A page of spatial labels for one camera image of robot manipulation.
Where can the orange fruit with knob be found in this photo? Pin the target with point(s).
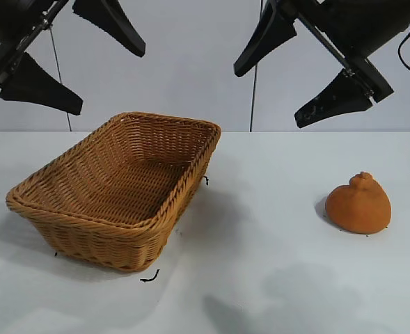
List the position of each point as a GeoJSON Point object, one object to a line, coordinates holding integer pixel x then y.
{"type": "Point", "coordinates": [359, 208]}

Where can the brown woven wicker basket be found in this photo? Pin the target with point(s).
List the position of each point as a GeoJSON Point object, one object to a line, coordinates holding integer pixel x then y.
{"type": "Point", "coordinates": [121, 181]}

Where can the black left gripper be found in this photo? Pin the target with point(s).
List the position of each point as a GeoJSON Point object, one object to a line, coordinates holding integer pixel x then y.
{"type": "Point", "coordinates": [13, 17]}

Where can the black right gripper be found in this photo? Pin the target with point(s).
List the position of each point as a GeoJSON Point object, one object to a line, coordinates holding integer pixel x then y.
{"type": "Point", "coordinates": [361, 24]}

